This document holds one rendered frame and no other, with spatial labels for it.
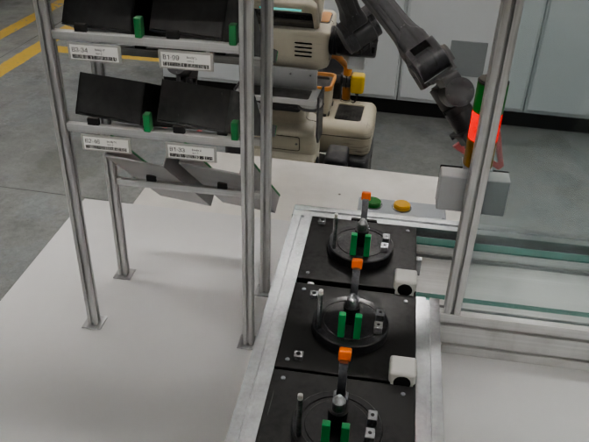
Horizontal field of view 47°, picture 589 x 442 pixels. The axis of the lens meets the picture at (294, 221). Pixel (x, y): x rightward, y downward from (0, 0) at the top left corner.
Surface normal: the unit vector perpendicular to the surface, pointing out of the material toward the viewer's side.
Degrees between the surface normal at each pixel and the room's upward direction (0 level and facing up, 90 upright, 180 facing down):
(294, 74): 90
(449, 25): 90
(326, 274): 0
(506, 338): 90
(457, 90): 66
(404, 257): 0
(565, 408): 0
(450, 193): 90
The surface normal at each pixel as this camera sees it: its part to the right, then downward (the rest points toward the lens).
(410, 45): -0.24, -0.25
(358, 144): -0.19, 0.52
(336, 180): 0.03, -0.84
